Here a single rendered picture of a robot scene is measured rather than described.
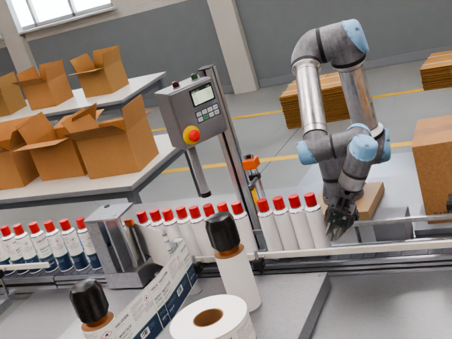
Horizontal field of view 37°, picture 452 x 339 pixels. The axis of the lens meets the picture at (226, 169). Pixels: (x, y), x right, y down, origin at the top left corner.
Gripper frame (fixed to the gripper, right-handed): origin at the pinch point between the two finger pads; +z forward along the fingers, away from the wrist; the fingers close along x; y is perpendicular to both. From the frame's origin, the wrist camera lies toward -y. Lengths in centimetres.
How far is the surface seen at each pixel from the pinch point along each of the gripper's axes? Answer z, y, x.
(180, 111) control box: -22, 0, -57
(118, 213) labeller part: 14, 13, -66
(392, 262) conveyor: -3.0, 5.9, 19.0
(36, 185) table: 124, -121, -185
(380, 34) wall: 98, -547, -55
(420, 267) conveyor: -4.6, 5.4, 26.6
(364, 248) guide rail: -3.1, 4.6, 10.2
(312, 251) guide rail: 5.1, 4.6, -4.0
